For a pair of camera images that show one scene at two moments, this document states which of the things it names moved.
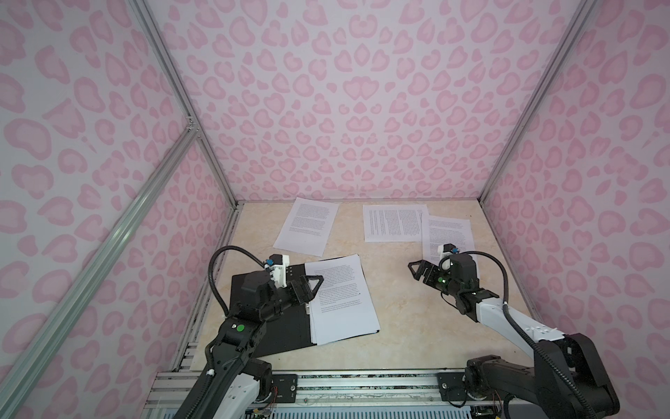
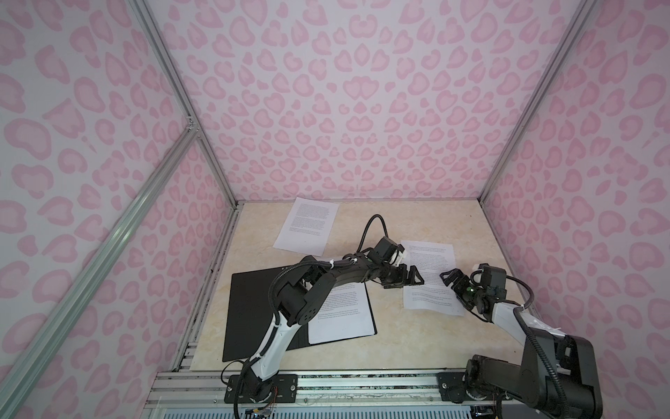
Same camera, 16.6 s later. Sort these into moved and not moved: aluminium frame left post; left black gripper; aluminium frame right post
Moved: left black gripper
Not moved: aluminium frame left post; aluminium frame right post
